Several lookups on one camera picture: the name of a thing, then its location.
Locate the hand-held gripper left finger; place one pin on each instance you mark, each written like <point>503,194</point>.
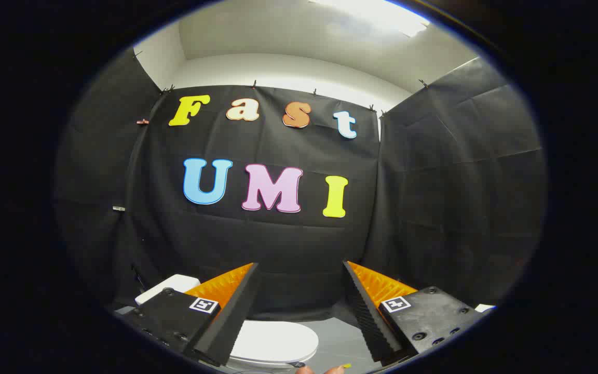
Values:
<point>236,311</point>

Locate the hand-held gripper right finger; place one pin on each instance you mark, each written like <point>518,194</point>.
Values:
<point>364,311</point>

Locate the white toilet lid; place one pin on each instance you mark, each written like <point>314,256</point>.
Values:
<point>278,340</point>

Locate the white toilet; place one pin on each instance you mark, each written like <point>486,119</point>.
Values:
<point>166,288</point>

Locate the black backdrop cloth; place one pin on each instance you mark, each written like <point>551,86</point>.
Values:
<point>288,249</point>

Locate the red clip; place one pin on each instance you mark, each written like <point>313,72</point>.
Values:
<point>142,121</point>

